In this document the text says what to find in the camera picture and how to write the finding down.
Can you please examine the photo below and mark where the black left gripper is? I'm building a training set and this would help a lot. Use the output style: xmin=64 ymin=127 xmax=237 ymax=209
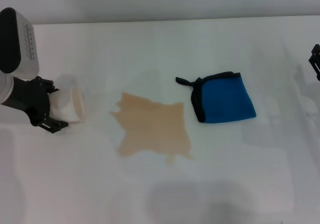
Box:
xmin=3 ymin=75 xmax=70 ymax=135

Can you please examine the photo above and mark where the white paper cup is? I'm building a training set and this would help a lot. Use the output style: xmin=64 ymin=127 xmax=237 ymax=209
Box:
xmin=48 ymin=85 xmax=87 ymax=124

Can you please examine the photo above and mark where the blue rag with black trim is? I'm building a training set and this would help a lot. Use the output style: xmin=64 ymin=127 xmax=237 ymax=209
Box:
xmin=175 ymin=71 xmax=258 ymax=124

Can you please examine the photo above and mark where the brown water stain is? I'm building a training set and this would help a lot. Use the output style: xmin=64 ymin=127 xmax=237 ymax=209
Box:
xmin=109 ymin=91 xmax=195 ymax=164

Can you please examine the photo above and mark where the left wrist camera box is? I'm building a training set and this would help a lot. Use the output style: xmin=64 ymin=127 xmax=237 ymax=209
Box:
xmin=0 ymin=7 xmax=40 ymax=80

